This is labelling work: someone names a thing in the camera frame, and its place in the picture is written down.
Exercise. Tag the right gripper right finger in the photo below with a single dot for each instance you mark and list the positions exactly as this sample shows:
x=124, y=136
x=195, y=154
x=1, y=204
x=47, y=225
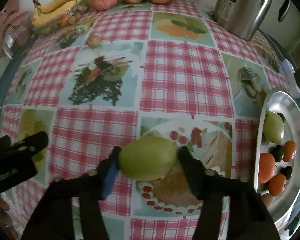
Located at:
x=248, y=217

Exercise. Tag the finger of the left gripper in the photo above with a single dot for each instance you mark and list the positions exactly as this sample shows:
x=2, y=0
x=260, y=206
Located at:
x=30, y=146

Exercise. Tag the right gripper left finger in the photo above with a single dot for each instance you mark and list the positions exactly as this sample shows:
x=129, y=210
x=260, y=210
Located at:
x=52, y=218

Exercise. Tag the brown kiwi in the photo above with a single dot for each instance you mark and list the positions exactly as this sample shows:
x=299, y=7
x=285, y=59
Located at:
x=267, y=199

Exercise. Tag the orange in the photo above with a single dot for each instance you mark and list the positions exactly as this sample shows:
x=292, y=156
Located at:
x=267, y=168
x=289, y=150
x=277, y=185

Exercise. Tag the small dark plum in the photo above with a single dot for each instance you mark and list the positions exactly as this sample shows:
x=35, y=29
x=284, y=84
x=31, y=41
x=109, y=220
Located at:
x=277, y=152

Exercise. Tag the large green mango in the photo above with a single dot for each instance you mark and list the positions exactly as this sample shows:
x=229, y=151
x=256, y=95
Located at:
x=273, y=127

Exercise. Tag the small green mango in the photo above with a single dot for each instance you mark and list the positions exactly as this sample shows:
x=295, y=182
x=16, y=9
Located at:
x=148, y=158

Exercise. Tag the blue bed sheet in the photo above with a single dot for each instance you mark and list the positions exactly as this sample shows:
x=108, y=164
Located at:
x=13, y=66

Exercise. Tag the steel round tray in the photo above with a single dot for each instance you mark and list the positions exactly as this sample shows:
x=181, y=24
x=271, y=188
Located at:
x=279, y=101

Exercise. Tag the pink flower bouquet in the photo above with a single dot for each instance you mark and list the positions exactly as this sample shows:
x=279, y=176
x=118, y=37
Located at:
x=15, y=29

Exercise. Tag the small brown longan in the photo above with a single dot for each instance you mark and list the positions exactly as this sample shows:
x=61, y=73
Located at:
x=93, y=41

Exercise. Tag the lower banana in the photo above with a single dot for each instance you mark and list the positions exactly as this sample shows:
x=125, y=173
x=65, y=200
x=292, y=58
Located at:
x=41, y=19

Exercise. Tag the glass fruit bowl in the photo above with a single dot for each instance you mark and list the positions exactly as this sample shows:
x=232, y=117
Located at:
x=55, y=25

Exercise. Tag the white power strip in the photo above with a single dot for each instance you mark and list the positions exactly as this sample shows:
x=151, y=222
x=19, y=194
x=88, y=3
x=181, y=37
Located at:
x=289, y=72

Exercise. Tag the checkered fruit tablecloth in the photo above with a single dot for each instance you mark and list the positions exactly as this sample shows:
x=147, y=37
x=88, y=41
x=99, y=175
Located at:
x=163, y=70

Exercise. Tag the steel thermos jug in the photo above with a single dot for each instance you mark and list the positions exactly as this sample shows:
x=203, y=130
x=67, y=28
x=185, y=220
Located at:
x=241, y=17

